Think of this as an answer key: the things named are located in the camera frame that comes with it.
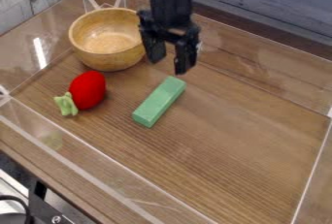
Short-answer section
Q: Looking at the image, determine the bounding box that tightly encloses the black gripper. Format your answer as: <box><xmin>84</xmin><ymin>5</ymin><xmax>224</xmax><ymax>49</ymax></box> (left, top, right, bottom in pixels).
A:
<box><xmin>138</xmin><ymin>0</ymin><xmax>200</xmax><ymax>75</ymax></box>

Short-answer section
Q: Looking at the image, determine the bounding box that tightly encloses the green rectangular block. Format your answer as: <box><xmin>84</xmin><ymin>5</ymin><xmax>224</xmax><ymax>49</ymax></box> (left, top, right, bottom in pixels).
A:
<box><xmin>133</xmin><ymin>77</ymin><xmax>188</xmax><ymax>128</ymax></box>

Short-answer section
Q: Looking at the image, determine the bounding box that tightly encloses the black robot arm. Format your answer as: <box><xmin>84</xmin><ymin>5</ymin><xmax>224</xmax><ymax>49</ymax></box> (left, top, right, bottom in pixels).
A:
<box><xmin>137</xmin><ymin>0</ymin><xmax>200</xmax><ymax>75</ymax></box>

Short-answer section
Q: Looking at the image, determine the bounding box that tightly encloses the brown wooden bowl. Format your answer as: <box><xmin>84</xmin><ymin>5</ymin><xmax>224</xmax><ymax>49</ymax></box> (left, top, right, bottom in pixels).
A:
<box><xmin>67</xmin><ymin>8</ymin><xmax>146</xmax><ymax>72</ymax></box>

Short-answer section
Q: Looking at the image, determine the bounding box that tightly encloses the red plush strawberry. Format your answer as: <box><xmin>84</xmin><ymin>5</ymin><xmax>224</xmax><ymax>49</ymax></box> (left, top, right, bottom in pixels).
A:
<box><xmin>54</xmin><ymin>71</ymin><xmax>106</xmax><ymax>116</ymax></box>

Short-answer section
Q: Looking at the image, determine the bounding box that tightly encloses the clear acrylic tray wall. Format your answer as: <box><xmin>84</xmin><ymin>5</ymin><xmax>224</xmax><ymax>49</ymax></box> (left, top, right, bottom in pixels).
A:
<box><xmin>0</xmin><ymin>0</ymin><xmax>332</xmax><ymax>224</ymax></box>

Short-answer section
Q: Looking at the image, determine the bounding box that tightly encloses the black table leg bracket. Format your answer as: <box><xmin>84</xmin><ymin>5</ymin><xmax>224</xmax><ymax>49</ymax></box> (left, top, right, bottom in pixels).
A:
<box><xmin>29</xmin><ymin>180</ymin><xmax>74</xmax><ymax>224</ymax></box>

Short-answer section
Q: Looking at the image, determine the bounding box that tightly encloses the black cable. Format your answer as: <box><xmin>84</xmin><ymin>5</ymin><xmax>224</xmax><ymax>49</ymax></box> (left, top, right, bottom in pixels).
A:
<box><xmin>0</xmin><ymin>195</ymin><xmax>34</xmax><ymax>224</ymax></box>

